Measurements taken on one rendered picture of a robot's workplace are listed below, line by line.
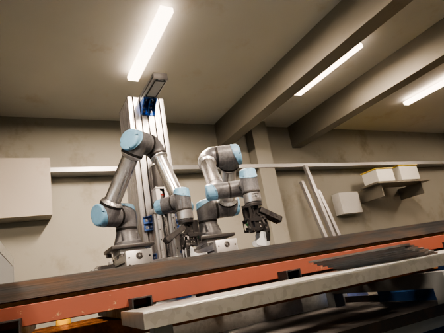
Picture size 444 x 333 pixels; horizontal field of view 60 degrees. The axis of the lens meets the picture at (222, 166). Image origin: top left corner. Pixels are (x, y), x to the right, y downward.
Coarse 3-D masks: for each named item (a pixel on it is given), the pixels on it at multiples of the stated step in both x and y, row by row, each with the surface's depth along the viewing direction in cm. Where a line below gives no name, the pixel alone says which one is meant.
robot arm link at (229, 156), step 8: (216, 152) 205; (224, 152) 205; (232, 152) 206; (240, 152) 208; (224, 160) 205; (232, 160) 206; (240, 160) 208; (224, 168) 211; (232, 168) 210; (224, 176) 217; (232, 176) 217; (224, 200) 230; (232, 200) 230; (224, 208) 232; (232, 208) 233; (224, 216) 236; (232, 216) 239
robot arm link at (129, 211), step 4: (124, 204) 211; (128, 204) 211; (132, 204) 214; (124, 208) 209; (128, 208) 211; (132, 208) 212; (124, 212) 207; (128, 212) 209; (132, 212) 212; (124, 216) 206; (128, 216) 208; (132, 216) 211; (124, 220) 206; (128, 220) 208; (132, 220) 210; (136, 220) 214; (120, 224) 205; (124, 224) 207; (128, 224) 208; (132, 224) 209; (136, 224) 212; (116, 228) 209
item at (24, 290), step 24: (312, 240) 125; (336, 240) 129; (360, 240) 132; (384, 240) 136; (144, 264) 102; (168, 264) 105; (192, 264) 107; (216, 264) 110; (0, 288) 89; (24, 288) 90; (48, 288) 92; (72, 288) 94
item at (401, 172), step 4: (416, 164) 730; (392, 168) 720; (396, 168) 712; (400, 168) 708; (404, 168) 713; (408, 168) 718; (412, 168) 723; (416, 168) 727; (396, 172) 712; (400, 172) 706; (404, 172) 710; (408, 172) 714; (412, 172) 719; (416, 172) 724; (396, 176) 712; (400, 176) 705; (404, 176) 706; (408, 176) 711; (412, 176) 715; (416, 176) 720
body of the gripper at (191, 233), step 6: (180, 222) 173; (186, 222) 173; (192, 222) 175; (192, 228) 175; (198, 228) 175; (180, 234) 173; (186, 234) 172; (192, 234) 172; (198, 234) 173; (180, 240) 174; (192, 240) 172; (198, 240) 173; (192, 246) 176
